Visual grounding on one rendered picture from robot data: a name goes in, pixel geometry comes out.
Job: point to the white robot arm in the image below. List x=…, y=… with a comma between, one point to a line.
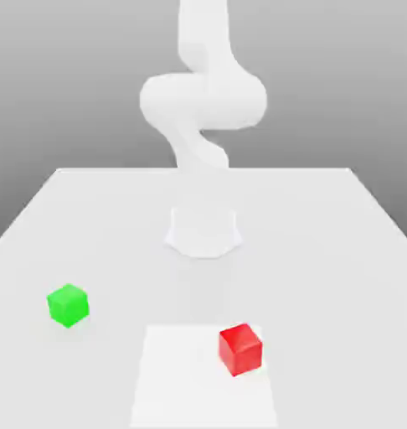
x=203, y=100

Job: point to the small red cube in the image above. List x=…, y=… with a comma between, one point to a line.
x=240, y=350

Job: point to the small green cube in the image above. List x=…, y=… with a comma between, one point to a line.
x=68, y=305

